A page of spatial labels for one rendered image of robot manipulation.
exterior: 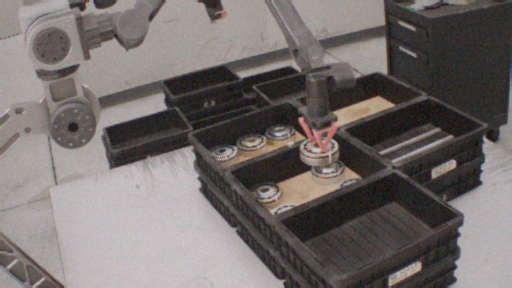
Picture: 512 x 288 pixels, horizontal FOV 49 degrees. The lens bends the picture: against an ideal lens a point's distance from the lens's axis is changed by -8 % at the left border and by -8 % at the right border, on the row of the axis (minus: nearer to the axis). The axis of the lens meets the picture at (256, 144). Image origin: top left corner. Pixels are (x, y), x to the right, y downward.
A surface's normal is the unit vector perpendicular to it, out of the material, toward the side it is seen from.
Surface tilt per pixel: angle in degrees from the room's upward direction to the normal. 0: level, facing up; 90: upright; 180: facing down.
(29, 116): 90
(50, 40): 90
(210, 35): 90
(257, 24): 90
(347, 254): 0
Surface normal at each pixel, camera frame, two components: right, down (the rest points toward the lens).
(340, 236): -0.12, -0.87
